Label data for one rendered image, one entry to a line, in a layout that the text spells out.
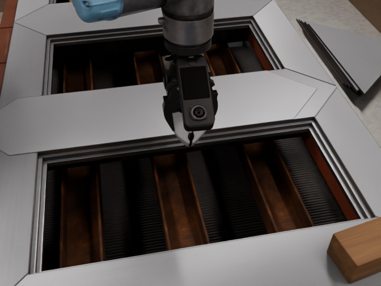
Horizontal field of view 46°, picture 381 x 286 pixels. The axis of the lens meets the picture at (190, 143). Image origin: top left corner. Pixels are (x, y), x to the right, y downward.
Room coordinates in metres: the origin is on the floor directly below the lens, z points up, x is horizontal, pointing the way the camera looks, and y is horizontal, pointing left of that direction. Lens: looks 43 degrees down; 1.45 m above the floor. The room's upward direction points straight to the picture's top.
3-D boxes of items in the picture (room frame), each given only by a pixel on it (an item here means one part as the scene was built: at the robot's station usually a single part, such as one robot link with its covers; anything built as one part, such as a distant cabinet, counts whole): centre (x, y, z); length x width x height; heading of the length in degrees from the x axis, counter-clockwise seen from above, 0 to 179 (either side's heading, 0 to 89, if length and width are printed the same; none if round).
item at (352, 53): (1.11, -0.47, 0.77); 0.45 x 0.20 x 0.04; 11
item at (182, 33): (0.60, 0.01, 1.12); 0.08 x 0.08 x 0.05
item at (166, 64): (0.61, 0.01, 1.04); 0.09 x 0.08 x 0.12; 11
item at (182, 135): (0.60, 0.02, 0.93); 0.06 x 0.03 x 0.09; 11
